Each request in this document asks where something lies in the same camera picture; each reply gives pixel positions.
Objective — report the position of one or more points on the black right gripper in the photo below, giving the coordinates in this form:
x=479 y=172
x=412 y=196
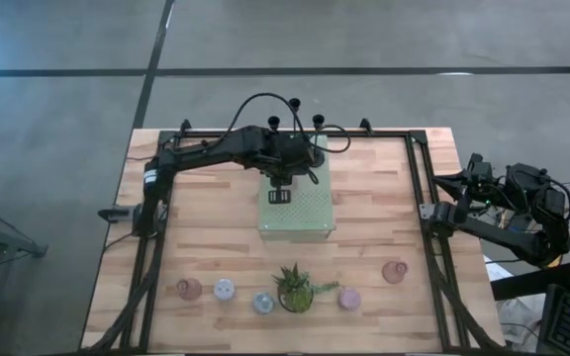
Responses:
x=480 y=178

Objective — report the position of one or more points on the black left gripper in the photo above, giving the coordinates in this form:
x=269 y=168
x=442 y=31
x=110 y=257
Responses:
x=287 y=153

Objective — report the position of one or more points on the short black candlestick holder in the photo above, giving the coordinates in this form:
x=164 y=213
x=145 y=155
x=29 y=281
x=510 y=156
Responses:
x=273 y=120
x=318 y=119

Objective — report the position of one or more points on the blue round votive holder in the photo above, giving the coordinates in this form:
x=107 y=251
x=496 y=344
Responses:
x=263 y=302

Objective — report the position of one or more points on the white round votive holder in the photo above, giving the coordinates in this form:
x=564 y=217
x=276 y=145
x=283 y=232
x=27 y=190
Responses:
x=224 y=289

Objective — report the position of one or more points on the pink glass candle holder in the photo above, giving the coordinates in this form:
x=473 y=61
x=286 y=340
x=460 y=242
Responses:
x=395 y=271
x=189 y=289

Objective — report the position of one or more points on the purple round votive holder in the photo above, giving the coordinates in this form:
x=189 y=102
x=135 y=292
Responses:
x=349 y=298

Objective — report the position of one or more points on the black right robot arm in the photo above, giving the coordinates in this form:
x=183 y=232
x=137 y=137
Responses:
x=503 y=237

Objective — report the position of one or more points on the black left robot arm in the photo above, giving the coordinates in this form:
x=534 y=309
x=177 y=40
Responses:
x=201 y=151

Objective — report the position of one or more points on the green perforated metal riser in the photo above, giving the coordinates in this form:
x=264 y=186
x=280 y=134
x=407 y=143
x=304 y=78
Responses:
x=305 y=212

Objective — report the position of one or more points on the tall black candlestick holder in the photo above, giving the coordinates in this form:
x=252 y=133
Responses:
x=294 y=103

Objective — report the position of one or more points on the succulent plant in black pot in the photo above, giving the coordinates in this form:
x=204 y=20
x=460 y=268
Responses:
x=296 y=296

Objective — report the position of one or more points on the white paper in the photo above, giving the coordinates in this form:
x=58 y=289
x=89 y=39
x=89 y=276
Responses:
x=515 y=314

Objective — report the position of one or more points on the grey metal stand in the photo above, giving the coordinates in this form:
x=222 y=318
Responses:
x=3 y=237

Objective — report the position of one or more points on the black aluminium table frame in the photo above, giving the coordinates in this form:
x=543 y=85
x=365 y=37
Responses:
x=416 y=163

